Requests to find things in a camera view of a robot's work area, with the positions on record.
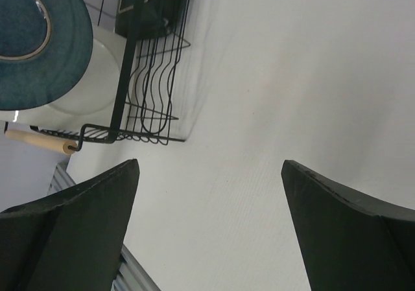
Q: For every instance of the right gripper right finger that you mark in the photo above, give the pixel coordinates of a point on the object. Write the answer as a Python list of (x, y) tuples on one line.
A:
[(348, 240)]

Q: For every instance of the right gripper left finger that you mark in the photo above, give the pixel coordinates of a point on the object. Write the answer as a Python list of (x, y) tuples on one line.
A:
[(63, 241)]

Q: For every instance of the white square plate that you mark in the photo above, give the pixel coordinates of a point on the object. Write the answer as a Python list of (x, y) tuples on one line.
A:
[(91, 101)]

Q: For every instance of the dark blue round plate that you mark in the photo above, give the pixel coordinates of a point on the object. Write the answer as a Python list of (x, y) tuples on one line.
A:
[(46, 46)]

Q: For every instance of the black wire dish rack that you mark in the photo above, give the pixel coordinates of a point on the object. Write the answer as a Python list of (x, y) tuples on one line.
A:
[(143, 108)]

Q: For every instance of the black square dish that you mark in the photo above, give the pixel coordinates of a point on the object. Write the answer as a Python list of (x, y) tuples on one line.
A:
[(158, 17)]

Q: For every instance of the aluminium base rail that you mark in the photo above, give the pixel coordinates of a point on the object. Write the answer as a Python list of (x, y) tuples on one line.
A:
[(128, 274)]

